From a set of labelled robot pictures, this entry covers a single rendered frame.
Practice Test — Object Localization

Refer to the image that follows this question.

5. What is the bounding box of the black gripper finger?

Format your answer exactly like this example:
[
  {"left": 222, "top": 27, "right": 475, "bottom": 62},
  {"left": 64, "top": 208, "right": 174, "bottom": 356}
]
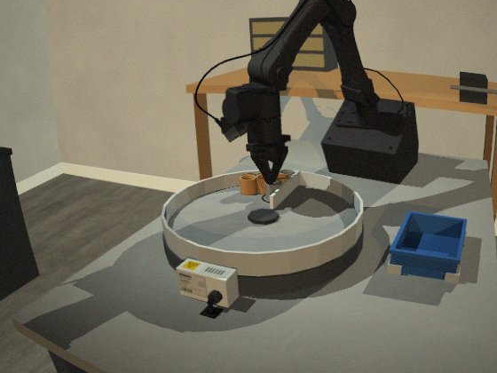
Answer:
[
  {"left": 250, "top": 155, "right": 282, "bottom": 185},
  {"left": 261, "top": 150, "right": 288, "bottom": 182}
]

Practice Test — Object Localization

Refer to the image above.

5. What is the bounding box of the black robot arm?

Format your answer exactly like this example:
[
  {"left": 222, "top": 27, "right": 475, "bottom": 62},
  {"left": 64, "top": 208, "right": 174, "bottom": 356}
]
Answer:
[{"left": 220, "top": 0, "right": 403, "bottom": 144}]

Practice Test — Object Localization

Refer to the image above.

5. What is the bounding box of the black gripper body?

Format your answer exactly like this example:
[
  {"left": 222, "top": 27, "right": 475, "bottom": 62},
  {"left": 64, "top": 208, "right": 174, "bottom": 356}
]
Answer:
[{"left": 246, "top": 116, "right": 291, "bottom": 158}]

